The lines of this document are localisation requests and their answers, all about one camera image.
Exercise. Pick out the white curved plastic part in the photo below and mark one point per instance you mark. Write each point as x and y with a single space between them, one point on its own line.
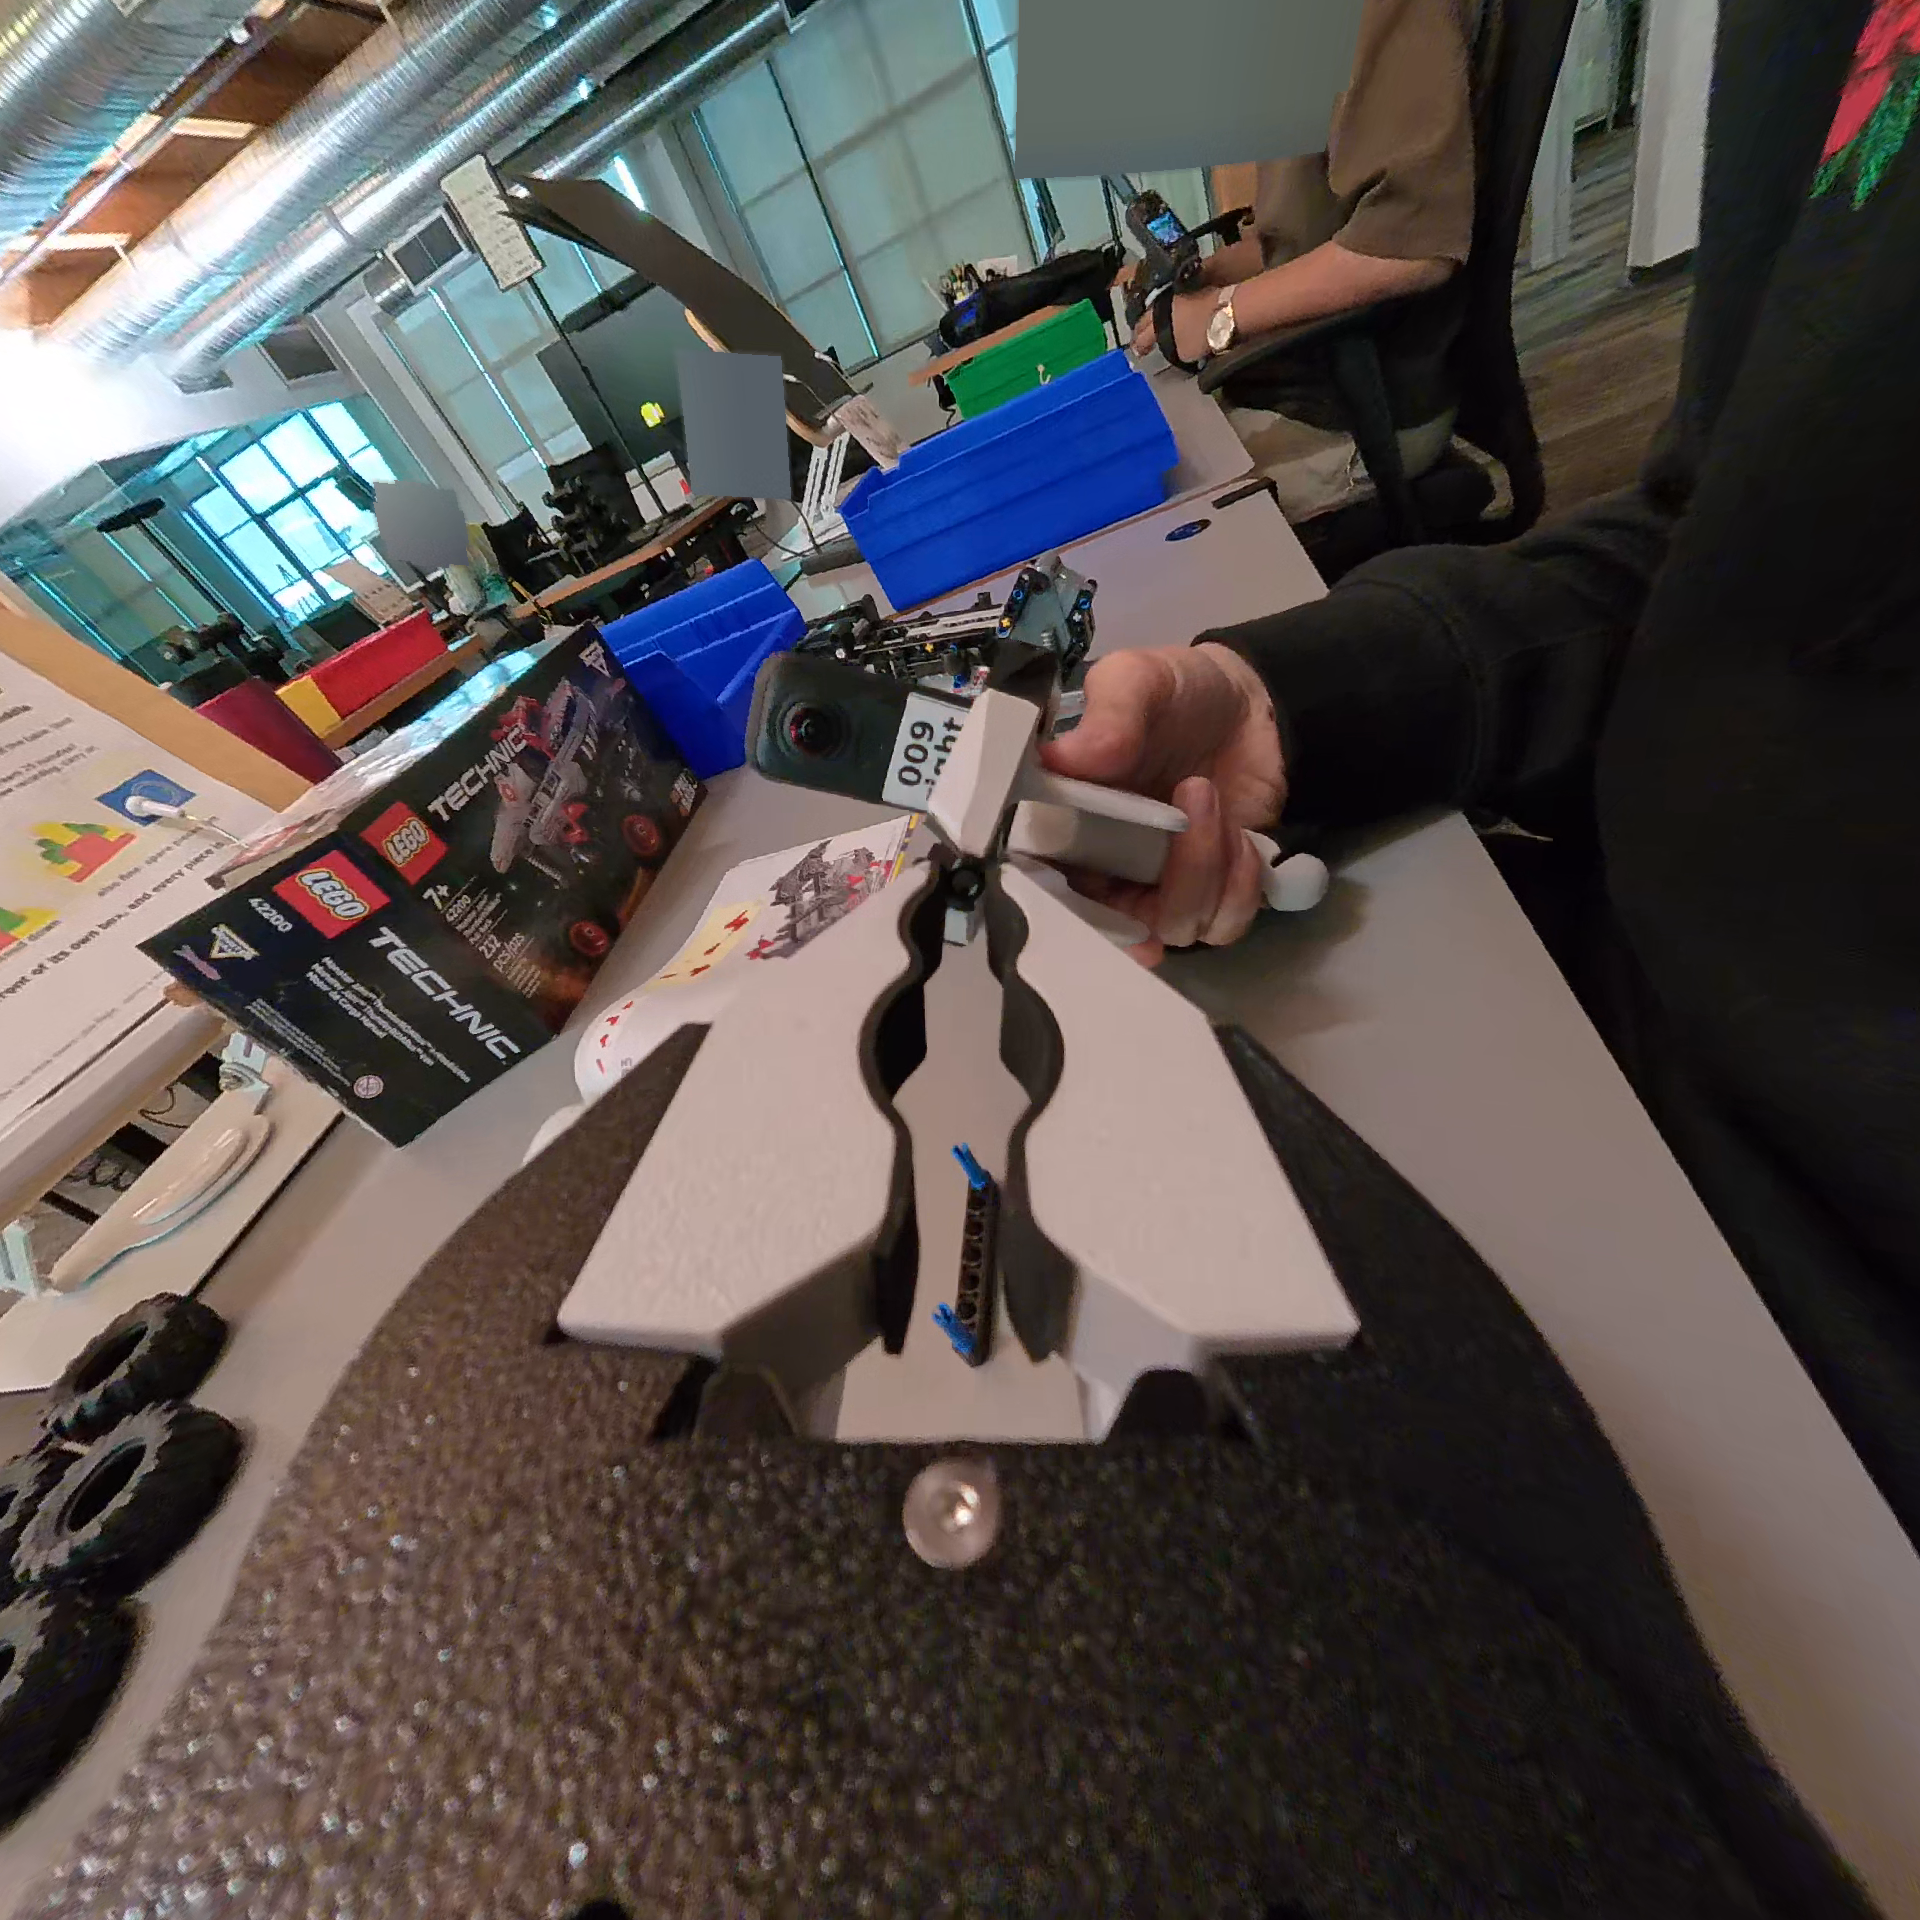
181 1185

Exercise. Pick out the person's black sweater torso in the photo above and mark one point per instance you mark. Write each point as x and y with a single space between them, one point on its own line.
1770 902

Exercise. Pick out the yellow storage bin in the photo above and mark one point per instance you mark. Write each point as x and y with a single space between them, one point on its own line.
301 704

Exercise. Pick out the white desk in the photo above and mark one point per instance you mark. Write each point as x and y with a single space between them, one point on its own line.
1425 1051

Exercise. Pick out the green storage bin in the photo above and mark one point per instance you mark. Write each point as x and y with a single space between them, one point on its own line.
1037 369

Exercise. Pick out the small dark toy brick piece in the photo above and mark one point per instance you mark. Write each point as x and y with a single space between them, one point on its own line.
965 916

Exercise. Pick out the black toy beam blue pins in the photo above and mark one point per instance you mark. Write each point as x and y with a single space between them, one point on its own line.
974 1260

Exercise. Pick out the white framed sign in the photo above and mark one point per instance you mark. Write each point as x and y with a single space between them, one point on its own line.
491 219

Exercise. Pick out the seated person in background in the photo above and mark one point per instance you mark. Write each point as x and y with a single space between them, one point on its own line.
1501 301

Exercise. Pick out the illustrated instruction poster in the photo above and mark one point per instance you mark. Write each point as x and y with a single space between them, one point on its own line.
77 932

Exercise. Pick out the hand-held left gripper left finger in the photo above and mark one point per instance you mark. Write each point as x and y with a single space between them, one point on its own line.
722 1171

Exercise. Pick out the toy building instruction booklet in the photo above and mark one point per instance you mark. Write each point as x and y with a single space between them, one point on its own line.
722 932

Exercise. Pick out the large blue storage bin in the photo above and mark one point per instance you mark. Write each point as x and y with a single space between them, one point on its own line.
1005 494

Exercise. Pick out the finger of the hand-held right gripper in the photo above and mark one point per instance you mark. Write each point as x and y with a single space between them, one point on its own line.
983 780

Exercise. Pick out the silver ventilation duct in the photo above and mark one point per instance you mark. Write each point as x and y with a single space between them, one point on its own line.
107 68
331 225

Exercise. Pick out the toy truck chassis model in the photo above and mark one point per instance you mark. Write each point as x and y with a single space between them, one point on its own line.
932 630

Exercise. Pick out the black rubber toy tire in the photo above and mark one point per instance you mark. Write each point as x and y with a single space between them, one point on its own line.
189 1336
84 1695
196 1478

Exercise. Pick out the person's right hand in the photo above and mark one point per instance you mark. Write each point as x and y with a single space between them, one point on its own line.
1185 735

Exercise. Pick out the black toy brick set box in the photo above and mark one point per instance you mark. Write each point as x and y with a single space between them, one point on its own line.
422 960

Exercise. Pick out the person's right forearm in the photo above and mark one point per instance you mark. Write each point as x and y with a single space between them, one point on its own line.
1470 676

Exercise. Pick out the black curved panel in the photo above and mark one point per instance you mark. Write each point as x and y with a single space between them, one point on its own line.
676 255

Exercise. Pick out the small blue storage bin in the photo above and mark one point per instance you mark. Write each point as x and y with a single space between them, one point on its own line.
705 645

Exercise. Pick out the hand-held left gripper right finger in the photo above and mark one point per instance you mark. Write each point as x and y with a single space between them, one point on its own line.
1185 1171

